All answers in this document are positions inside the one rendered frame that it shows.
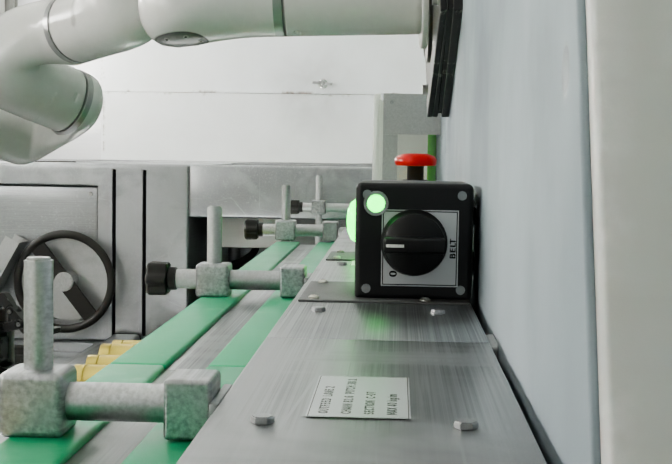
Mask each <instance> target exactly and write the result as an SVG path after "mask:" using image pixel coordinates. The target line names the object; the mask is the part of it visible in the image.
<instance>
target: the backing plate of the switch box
mask: <svg viewBox="0 0 672 464"><path fill-rule="evenodd" d="M298 302H340V303H386V304H433V305H470V302H469V300H458V299H429V298H428V297H422V298H421V299H411V298H363V297H356V296H355V294H354V282H340V281H327V280H325V279H320V280H319V281H311V282H310V283H309V285H308V286H307V288H306V289H305V290H304V292H303V293H302V295H301V296H300V298H299V299H298Z"/></svg>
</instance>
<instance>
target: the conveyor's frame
mask: <svg viewBox="0 0 672 464"><path fill-rule="evenodd" d="M338 250H343V251H347V252H355V241H353V240H351V238H350V236H349V234H348V231H347V228H345V229H344V230H343V231H342V232H341V234H340V235H339V237H338V238H337V239H336V241H335V242H334V244H333V245H332V246H331V248H330V249H329V251H328V252H327V253H326V255H325V256H324V258H323V259H322V260H321V262H320V263H319V265H318V266H317V267H316V269H315V270H314V272H313V273H312V275H311V276H310V278H309V279H308V280H307V282H306V283H305V284H304V285H303V287H302V288H301V290H300V291H299V292H298V294H297V295H296V297H295V298H294V299H293V301H292V302H291V304H290V305H289V306H288V308H287V309H286V311H285V312H284V313H283V315H282V316H281V318H280V319H279V320H278V322H277V323H276V325H275V326H274V327H273V329H272V330H271V332H270V333H269V334H268V336H267V337H266V339H265V340H264V341H263V343H262V344H261V346H260V347H259V348H258V350H257V351H256V353H255V354H254V355H253V357H252V358H251V360H250V361H249V362H248V364H247V365H246V367H245V368H244V369H243V371H242V372H241V374H240V375H239V376H238V378H237V379H236V381H235V382H234V383H233V385H232V387H231V389H230V390H229V391H228V393H227V394H226V396H225V397H224V398H223V400H222V401H221V403H220V404H219V405H218V407H217V408H216V410H215V411H214V412H213V414H211V416H210V417H209V418H208V420H207V421H206V423H205V424H204V425H203V427H202V428H201V430H200V431H199V432H198V434H197V435H196V437H195V438H194V439H193V441H192V442H191V443H190V445H189V446H188V448H187V449H186V450H185V452H184V453H183V455H182V456H181V457H180V459H179V460H178V462H177V463H176V464H547V463H546V461H545V458H544V456H543V454H542V452H541V450H540V448H539V446H538V444H537V442H536V440H535V438H534V435H533V433H532V431H531V429H530V427H529V425H528V423H527V421H526V419H525V417H524V414H523V412H522V410H521V408H520V406H519V404H518V402H517V400H516V398H515V396H514V394H513V391H512V389H511V387H510V385H509V383H508V381H507V379H506V377H505V375H504V373H503V370H502V368H501V366H500V364H499V362H498V343H497V341H496V340H495V338H494V336H493V335H489V334H488V335H485V333H484V331H483V329H482V326H481V324H480V322H479V320H478V318H477V316H476V314H475V312H474V310H473V308H472V305H471V303H470V305H433V304H386V303H340V302H298V299H299V298H300V296H301V295H302V293H303V292H304V290H305V289H306V288H307V286H308V285H309V283H310V282H311V281H319V280H320V279H325V280H327V281H340V282H354V280H355V261H326V258H327V257H328V255H329V254H330V252H331V251H338Z"/></svg>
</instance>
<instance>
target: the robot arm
mask: <svg viewBox="0 0 672 464"><path fill-rule="evenodd" d="M428 18H429V0H40V1H35V2H31V3H27V4H24V5H21V6H18V7H15V8H13V9H10V10H8V11H6V12H5V13H3V14H1V15H0V159H1V160H4V161H7V162H10V163H13V164H17V165H25V164H29V163H32V162H34V161H37V160H39V159H41V158H43V157H44V156H46V155H48V154H50V153H51V152H53V151H55V150H57V149H58V148H60V147H62V146H64V145H65V144H67V143H69V142H71V141H73V140H74V139H76V138H78V137H79V136H81V135H82V134H83V133H85V132H87V131H88V130H89V129H90V128H91V127H92V126H93V125H94V124H95V123H96V121H97V119H98V118H99V116H100V113H101V110H102V107H103V90H102V87H101V85H100V83H99V81H98V80H97V79H96V78H95V77H94V76H92V75H90V74H88V73H86V72H84V71H82V70H79V69H76V68H74V67H71V66H69V65H80V64H84V63H87V62H90V61H94V60H97V59H101V58H104V57H108V56H111V55H115V54H118V53H122V52H125V51H129V50H132V49H135V48H137V47H140V46H142V45H144V44H146V43H148V42H149V41H151V40H152V39H153V40H154V41H155V42H157V43H159V44H161V45H163V46H169V47H176V48H181V47H188V46H199V45H201V44H206V43H212V42H218V41H224V40H232V39H241V38H256V37H293V36H353V35H413V34H418V39H419V47H420V48H421V49H426V48H427V36H428ZM2 306H3V307H4V308H3V307H2ZM18 329H19V330H20V331H21V332H22V333H23V334H24V311H23V310H22V309H21V308H20V307H19V306H18V305H16V302H15V300H14V299H13V297H12V296H11V294H10V293H9V292H3V293H0V375H1V374H2V373H3V372H4V371H6V370H8V369H10V368H12V367H13V366H15V365H16V364H14V330H18Z"/></svg>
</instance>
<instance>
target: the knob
mask: <svg viewBox="0 0 672 464"><path fill-rule="evenodd" d="M447 244H448V243H447V235H446V232H445V229H444V227H443V225H442V224H441V222H440V221H439V220H438V219H437V218H436V217H435V216H433V215H432V214H430V213H428V212H426V211H423V210H418V209H410V210H405V211H402V212H399V213H398V214H396V215H394V216H393V217H392V218H391V219H390V220H389V221H388V222H387V224H386V225H385V227H384V229H383V231H382V235H381V250H382V254H383V256H384V258H385V260H386V262H387V263H388V264H389V265H390V266H391V267H392V268H393V269H394V270H396V271H397V272H399V273H401V274H404V275H408V276H420V275H424V274H427V273H429V272H431V271H433V270H434V269H435V268H436V267H438V265H439V264H440V263H441V262H442V260H443V259H444V256H445V254H446V251H447Z"/></svg>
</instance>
